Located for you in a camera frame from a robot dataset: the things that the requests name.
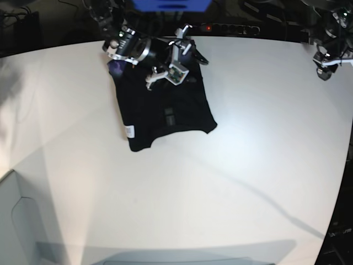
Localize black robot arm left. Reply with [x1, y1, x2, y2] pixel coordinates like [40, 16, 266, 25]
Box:
[239, 1, 352, 81]

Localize white bin at table corner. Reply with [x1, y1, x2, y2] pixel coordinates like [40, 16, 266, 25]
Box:
[0, 168, 83, 265]

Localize black T-shirt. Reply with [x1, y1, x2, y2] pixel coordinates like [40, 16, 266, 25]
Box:
[108, 57, 217, 152]

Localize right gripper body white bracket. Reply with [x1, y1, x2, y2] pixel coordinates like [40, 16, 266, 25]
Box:
[146, 24, 209, 91]

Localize blue box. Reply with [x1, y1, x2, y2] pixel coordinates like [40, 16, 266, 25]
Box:
[133, 0, 212, 12]

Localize black power strip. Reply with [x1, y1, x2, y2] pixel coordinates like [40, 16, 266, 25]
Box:
[190, 24, 261, 36]

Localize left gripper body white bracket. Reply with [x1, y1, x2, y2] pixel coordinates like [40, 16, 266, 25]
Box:
[313, 47, 352, 81]

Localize white garment label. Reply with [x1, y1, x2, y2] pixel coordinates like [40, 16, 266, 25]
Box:
[125, 125, 135, 139]

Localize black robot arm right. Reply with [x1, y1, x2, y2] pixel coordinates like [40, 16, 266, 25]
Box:
[88, 1, 209, 89]

